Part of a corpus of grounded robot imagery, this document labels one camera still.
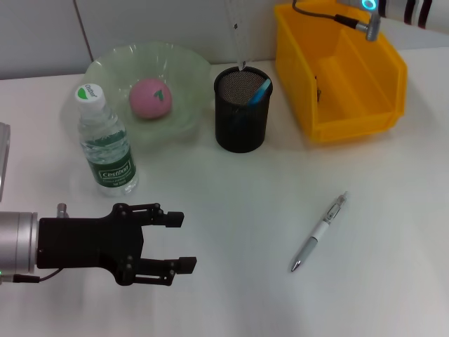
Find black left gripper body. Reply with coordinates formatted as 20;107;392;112
36;203;145;286

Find clear water bottle green label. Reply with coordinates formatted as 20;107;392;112
74;82;140;197

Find pink toy peach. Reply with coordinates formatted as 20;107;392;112
128;79;173;121

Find silver ballpoint pen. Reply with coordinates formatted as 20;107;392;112
290;191;350;274

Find blue capped scissors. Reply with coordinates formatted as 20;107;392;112
245;79;273;106

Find clear plastic ruler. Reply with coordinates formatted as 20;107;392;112
227;0;254;71

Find black mesh pen cup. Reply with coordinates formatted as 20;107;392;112
213;66;274;154

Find pale green glass fruit plate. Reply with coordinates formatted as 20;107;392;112
85;42;213;150

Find yellow plastic bin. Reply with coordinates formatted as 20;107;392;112
274;0;409;144

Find left arm connector cable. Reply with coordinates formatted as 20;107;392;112
0;202;69;284

